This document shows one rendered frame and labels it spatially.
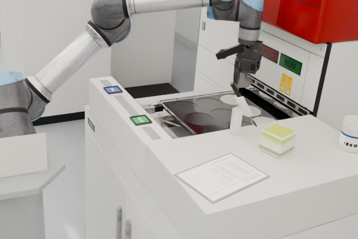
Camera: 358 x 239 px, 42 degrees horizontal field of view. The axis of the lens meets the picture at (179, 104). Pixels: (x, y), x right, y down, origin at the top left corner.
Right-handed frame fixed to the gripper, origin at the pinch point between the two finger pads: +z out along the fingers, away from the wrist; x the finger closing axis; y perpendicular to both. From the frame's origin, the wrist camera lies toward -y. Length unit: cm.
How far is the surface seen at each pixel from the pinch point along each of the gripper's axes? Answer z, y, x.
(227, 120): 7.5, 1.3, -11.9
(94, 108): 11, -48, -21
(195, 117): 7.4, -9.5, -16.2
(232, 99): 7.4, -2.3, 6.8
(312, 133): 0.9, 31.3, -20.7
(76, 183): 97, -98, 39
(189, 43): 92, -136, 333
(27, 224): 34, -47, -65
